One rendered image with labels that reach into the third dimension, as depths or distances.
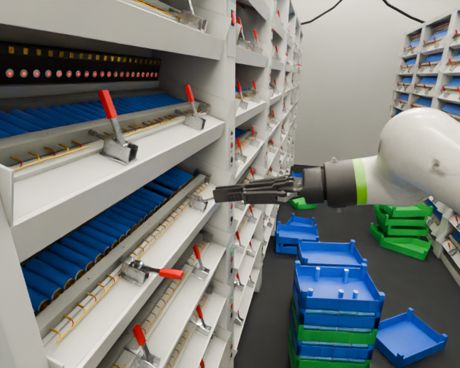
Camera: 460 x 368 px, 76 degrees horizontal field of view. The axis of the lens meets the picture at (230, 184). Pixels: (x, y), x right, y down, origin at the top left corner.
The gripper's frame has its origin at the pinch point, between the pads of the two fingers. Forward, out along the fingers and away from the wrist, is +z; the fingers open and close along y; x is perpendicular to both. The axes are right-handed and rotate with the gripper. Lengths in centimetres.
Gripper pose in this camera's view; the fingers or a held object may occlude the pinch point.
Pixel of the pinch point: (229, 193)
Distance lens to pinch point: 67.0
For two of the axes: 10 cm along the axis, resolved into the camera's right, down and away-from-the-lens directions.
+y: 2.7, -3.3, 9.1
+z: -9.4, 0.9, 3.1
